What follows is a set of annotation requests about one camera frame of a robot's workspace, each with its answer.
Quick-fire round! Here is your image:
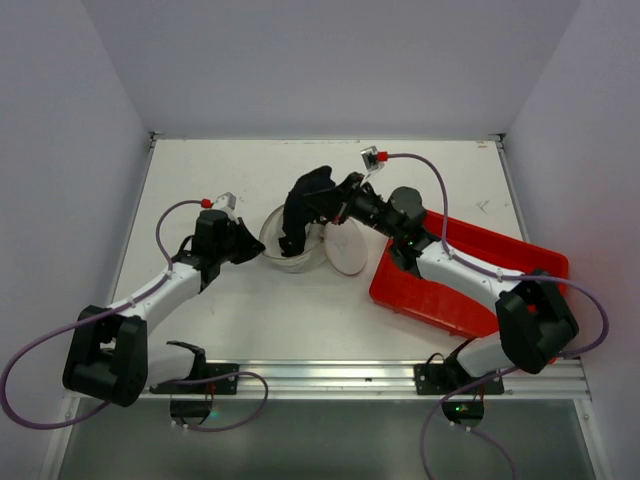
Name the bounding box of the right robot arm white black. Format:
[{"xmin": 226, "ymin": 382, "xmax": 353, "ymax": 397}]
[{"xmin": 303, "ymin": 173, "xmax": 579, "ymax": 393}]

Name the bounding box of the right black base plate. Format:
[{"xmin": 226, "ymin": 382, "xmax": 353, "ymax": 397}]
[{"xmin": 413, "ymin": 362, "xmax": 505, "ymax": 396}]

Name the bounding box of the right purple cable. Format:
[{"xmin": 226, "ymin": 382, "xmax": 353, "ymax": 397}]
[{"xmin": 387, "ymin": 152, "xmax": 611, "ymax": 480}]

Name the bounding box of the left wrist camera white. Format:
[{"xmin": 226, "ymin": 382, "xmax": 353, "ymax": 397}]
[{"xmin": 200, "ymin": 192, "xmax": 238, "ymax": 222}]

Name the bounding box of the aluminium mounting rail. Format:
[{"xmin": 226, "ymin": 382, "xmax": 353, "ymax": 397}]
[{"xmin": 64, "ymin": 359, "xmax": 591, "ymax": 401}]

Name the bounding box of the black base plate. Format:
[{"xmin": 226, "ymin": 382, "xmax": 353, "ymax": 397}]
[
  {"xmin": 413, "ymin": 362, "xmax": 505, "ymax": 396},
  {"xmin": 150, "ymin": 363, "xmax": 239, "ymax": 395}
]

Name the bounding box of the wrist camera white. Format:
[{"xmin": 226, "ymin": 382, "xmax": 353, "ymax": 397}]
[
  {"xmin": 360, "ymin": 146, "xmax": 389, "ymax": 182},
  {"xmin": 200, "ymin": 192, "xmax": 238, "ymax": 222}
]

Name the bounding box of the white mesh laundry bag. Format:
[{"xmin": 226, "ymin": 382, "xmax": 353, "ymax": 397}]
[{"xmin": 259, "ymin": 205, "xmax": 368, "ymax": 276}]

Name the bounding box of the red plastic tray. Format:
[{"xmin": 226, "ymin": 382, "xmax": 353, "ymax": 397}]
[{"xmin": 369, "ymin": 218, "xmax": 569, "ymax": 339}]

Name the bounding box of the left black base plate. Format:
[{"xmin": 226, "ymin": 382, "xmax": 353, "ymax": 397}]
[{"xmin": 150, "ymin": 363, "xmax": 239, "ymax": 395}]

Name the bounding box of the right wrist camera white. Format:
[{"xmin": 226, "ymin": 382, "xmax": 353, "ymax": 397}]
[{"xmin": 360, "ymin": 146, "xmax": 389, "ymax": 182}]

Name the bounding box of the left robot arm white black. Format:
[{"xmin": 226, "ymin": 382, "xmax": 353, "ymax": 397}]
[{"xmin": 62, "ymin": 210, "xmax": 265, "ymax": 407}]

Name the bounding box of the black bra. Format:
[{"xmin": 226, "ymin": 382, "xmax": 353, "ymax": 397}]
[{"xmin": 278, "ymin": 165, "xmax": 335, "ymax": 258}]

